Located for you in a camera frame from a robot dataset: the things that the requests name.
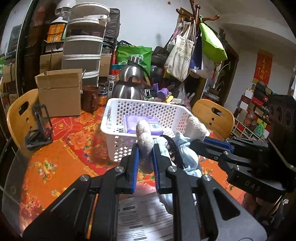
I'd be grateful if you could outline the white blue hanging bag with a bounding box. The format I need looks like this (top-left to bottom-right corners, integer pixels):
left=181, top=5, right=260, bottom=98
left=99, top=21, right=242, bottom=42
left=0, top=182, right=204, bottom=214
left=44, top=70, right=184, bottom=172
left=189, top=34, right=215, bottom=79

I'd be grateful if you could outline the red wall scroll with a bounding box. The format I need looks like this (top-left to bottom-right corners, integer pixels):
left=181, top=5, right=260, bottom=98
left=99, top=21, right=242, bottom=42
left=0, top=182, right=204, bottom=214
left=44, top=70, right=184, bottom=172
left=252, top=49, right=273, bottom=85

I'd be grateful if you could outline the white perforated plastic basket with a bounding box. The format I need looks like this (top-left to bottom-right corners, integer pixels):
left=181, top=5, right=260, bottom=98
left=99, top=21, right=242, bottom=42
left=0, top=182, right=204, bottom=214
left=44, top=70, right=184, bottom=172
left=100, top=98, right=192, bottom=162

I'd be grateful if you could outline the shelf of colourful boxes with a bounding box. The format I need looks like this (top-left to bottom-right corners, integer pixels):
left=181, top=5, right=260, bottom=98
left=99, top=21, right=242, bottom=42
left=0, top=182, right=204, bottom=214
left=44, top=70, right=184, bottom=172
left=231, top=81, right=273, bottom=142

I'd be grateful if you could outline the printed paper sheet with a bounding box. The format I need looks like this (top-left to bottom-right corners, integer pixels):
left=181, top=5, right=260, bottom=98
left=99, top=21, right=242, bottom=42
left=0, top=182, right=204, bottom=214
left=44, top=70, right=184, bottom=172
left=117, top=193, right=173, bottom=240

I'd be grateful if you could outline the lime green hanging bag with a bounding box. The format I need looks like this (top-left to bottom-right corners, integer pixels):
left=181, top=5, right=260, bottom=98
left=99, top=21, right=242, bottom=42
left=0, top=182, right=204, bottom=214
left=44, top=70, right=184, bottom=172
left=199, top=22, right=227, bottom=63

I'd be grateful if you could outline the orange jam jar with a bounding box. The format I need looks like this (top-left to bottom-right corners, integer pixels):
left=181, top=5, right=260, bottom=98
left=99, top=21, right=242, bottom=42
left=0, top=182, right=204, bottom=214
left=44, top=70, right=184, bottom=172
left=98, top=90, right=108, bottom=106

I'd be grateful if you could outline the right wooden chair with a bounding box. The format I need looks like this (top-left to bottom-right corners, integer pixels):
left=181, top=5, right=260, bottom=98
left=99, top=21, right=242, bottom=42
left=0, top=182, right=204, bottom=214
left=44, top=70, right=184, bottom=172
left=192, top=99, right=235, bottom=140

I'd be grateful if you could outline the purple plastic cup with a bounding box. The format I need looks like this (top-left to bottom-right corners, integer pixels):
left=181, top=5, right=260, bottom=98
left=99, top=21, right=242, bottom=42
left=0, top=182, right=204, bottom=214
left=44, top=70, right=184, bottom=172
left=157, top=87, right=169, bottom=101

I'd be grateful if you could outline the stainless steel kettle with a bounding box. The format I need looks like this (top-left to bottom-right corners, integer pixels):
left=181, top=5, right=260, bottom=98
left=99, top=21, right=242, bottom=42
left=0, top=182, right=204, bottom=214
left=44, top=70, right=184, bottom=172
left=119, top=55, right=149, bottom=83
left=112, top=80, right=152, bottom=100

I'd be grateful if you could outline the brown cardboard box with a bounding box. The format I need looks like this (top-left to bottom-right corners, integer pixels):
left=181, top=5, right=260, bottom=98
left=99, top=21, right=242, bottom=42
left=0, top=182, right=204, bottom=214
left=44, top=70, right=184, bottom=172
left=35, top=69, right=82, bottom=118

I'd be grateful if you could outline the green shopping bag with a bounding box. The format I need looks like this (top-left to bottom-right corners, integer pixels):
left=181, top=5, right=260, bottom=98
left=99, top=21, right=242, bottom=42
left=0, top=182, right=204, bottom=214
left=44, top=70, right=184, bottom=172
left=112, top=40, right=152, bottom=73

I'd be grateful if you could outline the wooden chair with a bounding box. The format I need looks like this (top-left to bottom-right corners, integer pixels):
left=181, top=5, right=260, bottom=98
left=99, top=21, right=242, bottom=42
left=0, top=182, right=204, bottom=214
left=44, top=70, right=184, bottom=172
left=6, top=89, right=39, bottom=149
left=192, top=99, right=235, bottom=140

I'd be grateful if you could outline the wooden coat rack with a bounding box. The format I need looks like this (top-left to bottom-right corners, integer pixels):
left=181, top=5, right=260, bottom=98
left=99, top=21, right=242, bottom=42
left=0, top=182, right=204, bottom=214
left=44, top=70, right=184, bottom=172
left=175, top=0, right=220, bottom=29

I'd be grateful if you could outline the beige canvas tote bag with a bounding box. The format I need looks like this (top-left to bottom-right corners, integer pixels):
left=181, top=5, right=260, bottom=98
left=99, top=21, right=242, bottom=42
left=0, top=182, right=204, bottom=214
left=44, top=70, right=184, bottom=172
left=164, top=23, right=196, bottom=82

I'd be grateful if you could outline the left wooden chair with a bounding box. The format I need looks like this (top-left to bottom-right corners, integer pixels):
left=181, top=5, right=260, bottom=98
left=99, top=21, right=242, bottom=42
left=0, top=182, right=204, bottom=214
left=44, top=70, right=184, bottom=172
left=6, top=89, right=39, bottom=149

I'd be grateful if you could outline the upper stainless steel kettle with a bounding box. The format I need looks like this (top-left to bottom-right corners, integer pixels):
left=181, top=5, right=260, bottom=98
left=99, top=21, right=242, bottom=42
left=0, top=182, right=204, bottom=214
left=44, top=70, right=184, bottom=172
left=119, top=55, right=149, bottom=83

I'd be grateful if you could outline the brown ceramic mug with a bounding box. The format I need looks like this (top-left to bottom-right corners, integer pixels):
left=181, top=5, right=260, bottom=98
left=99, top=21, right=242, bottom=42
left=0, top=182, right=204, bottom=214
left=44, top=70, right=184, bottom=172
left=81, top=86, right=99, bottom=113

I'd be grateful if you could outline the lower stainless steel kettle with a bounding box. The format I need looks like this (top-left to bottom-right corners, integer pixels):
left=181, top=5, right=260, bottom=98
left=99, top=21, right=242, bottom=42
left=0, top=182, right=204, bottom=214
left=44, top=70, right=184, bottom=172
left=112, top=80, right=152, bottom=100

